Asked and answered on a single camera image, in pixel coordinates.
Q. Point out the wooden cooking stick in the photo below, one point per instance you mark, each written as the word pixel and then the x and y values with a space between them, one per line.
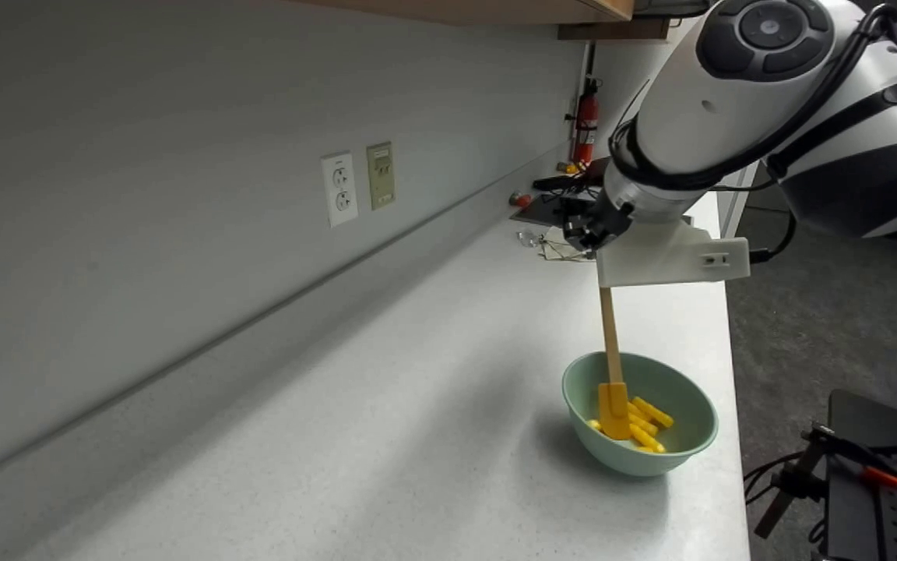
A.
pixel 615 398

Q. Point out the yellow food stick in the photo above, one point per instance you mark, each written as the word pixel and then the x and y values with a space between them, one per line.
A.
pixel 652 413
pixel 646 440

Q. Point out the green bowl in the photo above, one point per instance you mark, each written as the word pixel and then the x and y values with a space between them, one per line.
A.
pixel 665 388

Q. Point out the beige wall switch plate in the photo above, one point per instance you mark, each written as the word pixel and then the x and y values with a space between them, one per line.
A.
pixel 381 175

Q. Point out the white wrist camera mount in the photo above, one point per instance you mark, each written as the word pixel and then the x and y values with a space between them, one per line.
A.
pixel 671 255

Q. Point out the orange handled tool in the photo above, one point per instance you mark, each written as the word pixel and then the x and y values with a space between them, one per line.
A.
pixel 872 469

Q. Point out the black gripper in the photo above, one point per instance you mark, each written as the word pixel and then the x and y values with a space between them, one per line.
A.
pixel 597 225

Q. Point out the black cart with tools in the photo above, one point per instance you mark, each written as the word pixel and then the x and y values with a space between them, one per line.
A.
pixel 862 515

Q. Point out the red fire extinguisher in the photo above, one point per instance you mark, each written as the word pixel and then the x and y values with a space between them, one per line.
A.
pixel 585 120

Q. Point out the white wall outlet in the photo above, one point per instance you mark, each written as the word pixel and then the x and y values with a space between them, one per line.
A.
pixel 341 189

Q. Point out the beige cloth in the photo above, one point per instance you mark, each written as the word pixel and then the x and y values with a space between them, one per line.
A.
pixel 551 243

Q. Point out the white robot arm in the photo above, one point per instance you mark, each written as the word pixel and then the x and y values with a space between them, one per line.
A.
pixel 805 90

